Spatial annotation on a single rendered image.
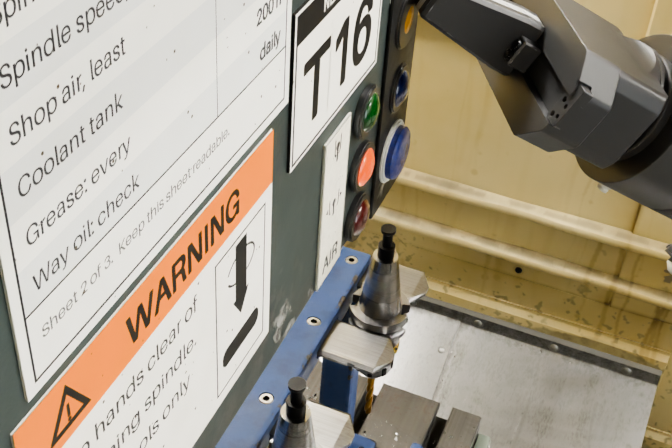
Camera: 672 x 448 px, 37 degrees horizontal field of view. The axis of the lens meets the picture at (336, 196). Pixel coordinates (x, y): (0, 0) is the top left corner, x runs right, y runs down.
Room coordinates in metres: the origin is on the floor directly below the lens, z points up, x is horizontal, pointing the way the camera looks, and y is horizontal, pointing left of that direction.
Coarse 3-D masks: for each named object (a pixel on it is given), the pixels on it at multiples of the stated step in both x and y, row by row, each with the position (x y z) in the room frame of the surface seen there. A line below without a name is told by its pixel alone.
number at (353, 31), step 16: (352, 0) 0.38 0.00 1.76; (368, 0) 0.40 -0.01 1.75; (336, 16) 0.36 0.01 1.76; (352, 16) 0.38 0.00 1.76; (368, 16) 0.40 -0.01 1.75; (336, 32) 0.36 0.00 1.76; (352, 32) 0.38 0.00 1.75; (368, 32) 0.40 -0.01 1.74; (336, 48) 0.36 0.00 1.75; (352, 48) 0.38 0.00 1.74; (368, 48) 0.40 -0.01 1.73; (336, 64) 0.36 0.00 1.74; (352, 64) 0.38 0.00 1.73; (336, 80) 0.36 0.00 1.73; (352, 80) 0.38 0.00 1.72; (336, 96) 0.37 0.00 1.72
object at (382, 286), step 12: (396, 252) 0.77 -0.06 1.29; (372, 264) 0.76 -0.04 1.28; (384, 264) 0.75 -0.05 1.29; (396, 264) 0.76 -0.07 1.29; (372, 276) 0.75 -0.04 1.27; (384, 276) 0.75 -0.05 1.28; (396, 276) 0.76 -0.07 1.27; (372, 288) 0.75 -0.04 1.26; (384, 288) 0.75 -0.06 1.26; (396, 288) 0.75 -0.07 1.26; (360, 300) 0.76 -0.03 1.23; (372, 300) 0.75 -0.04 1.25; (384, 300) 0.75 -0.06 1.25; (396, 300) 0.75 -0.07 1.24; (372, 312) 0.74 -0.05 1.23; (384, 312) 0.74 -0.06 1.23; (396, 312) 0.75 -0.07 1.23
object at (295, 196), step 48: (384, 0) 0.42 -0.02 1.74; (384, 48) 0.43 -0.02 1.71; (288, 96) 0.32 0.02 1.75; (288, 192) 0.32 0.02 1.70; (288, 240) 0.33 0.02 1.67; (0, 288) 0.17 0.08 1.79; (288, 288) 0.33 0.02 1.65; (0, 336) 0.17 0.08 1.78; (0, 384) 0.16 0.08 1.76; (48, 384) 0.18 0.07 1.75; (240, 384) 0.28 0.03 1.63; (0, 432) 0.16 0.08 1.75
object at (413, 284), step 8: (400, 272) 0.83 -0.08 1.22; (408, 272) 0.83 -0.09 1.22; (416, 272) 0.83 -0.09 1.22; (424, 272) 0.83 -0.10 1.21; (360, 280) 0.81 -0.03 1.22; (400, 280) 0.81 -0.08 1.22; (408, 280) 0.81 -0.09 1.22; (416, 280) 0.82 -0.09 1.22; (424, 280) 0.82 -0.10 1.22; (400, 288) 0.80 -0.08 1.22; (408, 288) 0.80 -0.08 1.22; (416, 288) 0.80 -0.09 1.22; (424, 288) 0.81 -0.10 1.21; (408, 296) 0.79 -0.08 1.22; (416, 296) 0.79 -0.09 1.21
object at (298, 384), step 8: (288, 384) 0.56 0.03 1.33; (296, 384) 0.56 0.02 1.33; (304, 384) 0.56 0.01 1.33; (296, 392) 0.55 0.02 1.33; (288, 400) 0.56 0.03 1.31; (296, 400) 0.55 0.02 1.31; (304, 400) 0.56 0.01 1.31; (288, 408) 0.55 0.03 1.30; (296, 408) 0.55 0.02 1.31; (304, 408) 0.55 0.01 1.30; (288, 416) 0.55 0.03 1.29; (296, 416) 0.55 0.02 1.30
